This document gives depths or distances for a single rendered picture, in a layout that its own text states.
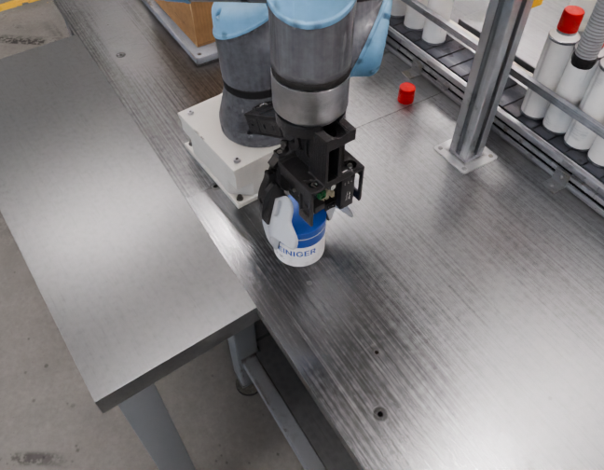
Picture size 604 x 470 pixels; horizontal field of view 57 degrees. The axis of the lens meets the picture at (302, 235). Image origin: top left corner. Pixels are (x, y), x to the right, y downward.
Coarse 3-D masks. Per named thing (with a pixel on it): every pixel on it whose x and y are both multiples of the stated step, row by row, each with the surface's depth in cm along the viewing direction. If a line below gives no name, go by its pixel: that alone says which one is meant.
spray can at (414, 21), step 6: (420, 0) 118; (426, 0) 118; (408, 6) 121; (426, 6) 119; (408, 12) 121; (414, 12) 120; (408, 18) 122; (414, 18) 121; (420, 18) 121; (408, 24) 123; (414, 24) 122; (420, 24) 122; (414, 30) 123; (420, 30) 124
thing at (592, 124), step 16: (416, 0) 116; (432, 16) 112; (448, 32) 110; (464, 32) 108; (512, 64) 101; (528, 80) 98; (544, 96) 97; (560, 96) 95; (576, 112) 92; (592, 128) 91
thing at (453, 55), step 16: (400, 32) 124; (416, 32) 123; (432, 48) 119; (448, 48) 119; (464, 48) 119; (448, 64) 115; (464, 64) 115; (464, 80) 112; (512, 80) 112; (512, 96) 108; (512, 112) 105; (528, 128) 103; (560, 144) 100; (576, 160) 97
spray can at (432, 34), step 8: (432, 0) 113; (440, 0) 112; (448, 0) 112; (432, 8) 114; (440, 8) 113; (448, 8) 114; (448, 16) 115; (424, 24) 119; (432, 24) 116; (424, 32) 119; (432, 32) 118; (440, 32) 117; (424, 40) 120; (432, 40) 119; (440, 40) 119
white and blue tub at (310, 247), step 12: (300, 216) 70; (324, 216) 70; (300, 228) 68; (312, 228) 68; (324, 228) 71; (300, 240) 69; (312, 240) 69; (324, 240) 73; (276, 252) 73; (288, 252) 71; (300, 252) 71; (312, 252) 71; (288, 264) 73; (300, 264) 73
